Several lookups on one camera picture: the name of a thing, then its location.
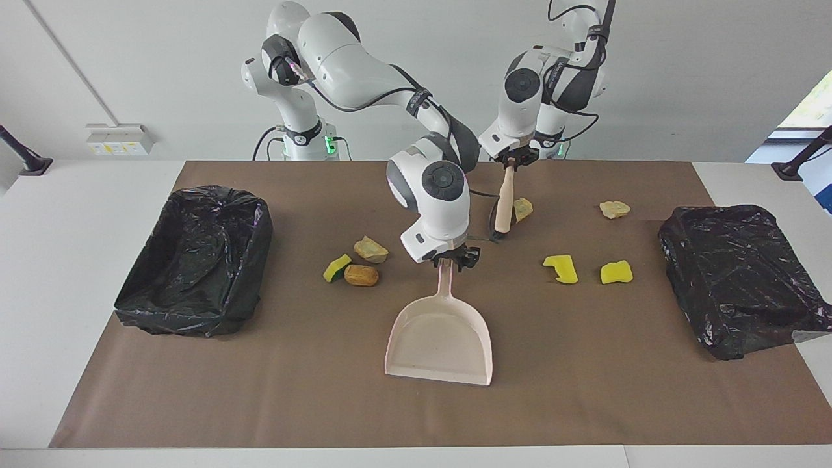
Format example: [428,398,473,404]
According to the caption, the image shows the pink plastic dustpan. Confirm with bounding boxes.
[384,260,493,387]

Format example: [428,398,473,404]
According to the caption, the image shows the orange-brown bread roll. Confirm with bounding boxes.
[344,265,380,287]

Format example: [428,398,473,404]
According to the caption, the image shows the notched yellow sponge scrap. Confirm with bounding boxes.
[543,255,579,285]

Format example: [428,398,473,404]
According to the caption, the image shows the yellow green sponge scrap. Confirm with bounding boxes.
[323,254,353,283]

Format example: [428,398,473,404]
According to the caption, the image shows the black bag lined bin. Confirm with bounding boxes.
[658,205,832,361]
[114,186,274,338]

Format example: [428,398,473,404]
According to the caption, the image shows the brown paper table mat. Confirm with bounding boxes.
[49,161,832,449]

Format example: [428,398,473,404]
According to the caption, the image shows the bright window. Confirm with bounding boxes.
[777,68,832,131]

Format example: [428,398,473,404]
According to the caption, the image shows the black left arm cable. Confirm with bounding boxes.
[546,0,616,142]

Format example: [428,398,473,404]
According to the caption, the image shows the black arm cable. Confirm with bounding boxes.
[286,55,459,137]
[546,0,616,142]

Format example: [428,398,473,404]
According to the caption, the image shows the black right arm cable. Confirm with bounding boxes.
[286,55,459,137]

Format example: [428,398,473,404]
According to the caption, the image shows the black camera stand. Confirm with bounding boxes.
[0,123,54,177]
[772,125,832,181]

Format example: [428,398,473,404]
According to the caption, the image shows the white wall socket box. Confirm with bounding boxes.
[86,123,155,157]

